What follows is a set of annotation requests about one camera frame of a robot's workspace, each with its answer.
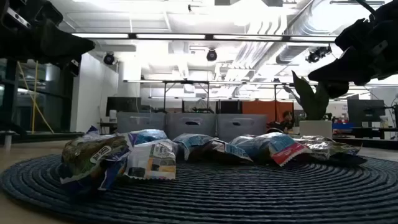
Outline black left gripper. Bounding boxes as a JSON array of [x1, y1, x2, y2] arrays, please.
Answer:
[[0, 21, 96, 77]]

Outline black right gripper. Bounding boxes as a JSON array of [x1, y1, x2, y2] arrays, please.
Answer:
[[308, 50, 398, 99]]

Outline silver green granola bar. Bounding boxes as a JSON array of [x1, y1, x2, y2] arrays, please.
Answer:
[[306, 139, 368, 166], [292, 134, 335, 144]]

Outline green wrapper granola bar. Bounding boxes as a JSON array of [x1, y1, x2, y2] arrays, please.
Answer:
[[60, 133, 131, 191]]

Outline blue red-ended granola bar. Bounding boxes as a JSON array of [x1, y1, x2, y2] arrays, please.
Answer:
[[128, 128, 169, 147], [229, 132, 312, 167]]

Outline white yellow-panel granola bar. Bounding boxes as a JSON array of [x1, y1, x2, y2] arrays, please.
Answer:
[[123, 139, 178, 181]]

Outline dark blue snack bag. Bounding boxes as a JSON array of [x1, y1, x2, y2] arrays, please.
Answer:
[[188, 139, 254, 166]]

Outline blue silver granola bar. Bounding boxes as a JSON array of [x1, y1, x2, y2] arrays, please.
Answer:
[[172, 133, 216, 161]]

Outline black monitor on stand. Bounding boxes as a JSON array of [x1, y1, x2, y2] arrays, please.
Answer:
[[347, 99, 386, 124]]

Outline green snake plant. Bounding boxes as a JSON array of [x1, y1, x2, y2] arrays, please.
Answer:
[[283, 70, 330, 121]]

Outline blue storage box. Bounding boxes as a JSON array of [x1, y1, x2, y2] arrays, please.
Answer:
[[331, 123, 355, 131]]

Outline black desk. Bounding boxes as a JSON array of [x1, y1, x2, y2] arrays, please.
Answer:
[[351, 126, 398, 139]]

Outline white round plant pot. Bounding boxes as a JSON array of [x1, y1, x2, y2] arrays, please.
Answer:
[[298, 120, 333, 139]]

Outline person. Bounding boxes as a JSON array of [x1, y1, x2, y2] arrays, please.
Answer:
[[273, 110, 296, 133]]

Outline black computer monitor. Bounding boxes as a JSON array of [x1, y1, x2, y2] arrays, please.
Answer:
[[105, 96, 142, 118]]

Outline orange partition panel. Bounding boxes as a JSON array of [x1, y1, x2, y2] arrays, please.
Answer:
[[241, 100, 295, 123]]

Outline white cylindrical stand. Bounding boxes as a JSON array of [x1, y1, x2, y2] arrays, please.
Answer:
[[0, 130, 16, 152]]

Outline black flat screen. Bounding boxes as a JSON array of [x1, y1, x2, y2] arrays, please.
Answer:
[[216, 100, 243, 114]]

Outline round dark woven mat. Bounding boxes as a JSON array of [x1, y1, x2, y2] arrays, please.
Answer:
[[0, 152, 398, 224]]

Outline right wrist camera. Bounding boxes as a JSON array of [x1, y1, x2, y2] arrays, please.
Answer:
[[334, 17, 391, 58]]

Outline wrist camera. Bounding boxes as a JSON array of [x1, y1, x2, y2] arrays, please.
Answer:
[[334, 17, 391, 58], [0, 0, 65, 32]]

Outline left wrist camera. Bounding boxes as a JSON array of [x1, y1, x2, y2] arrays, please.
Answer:
[[0, 0, 65, 32]]

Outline yellow extension cord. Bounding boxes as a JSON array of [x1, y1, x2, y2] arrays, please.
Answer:
[[17, 60, 55, 134]]

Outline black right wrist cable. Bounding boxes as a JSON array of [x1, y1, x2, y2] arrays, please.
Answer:
[[354, 0, 379, 16]]

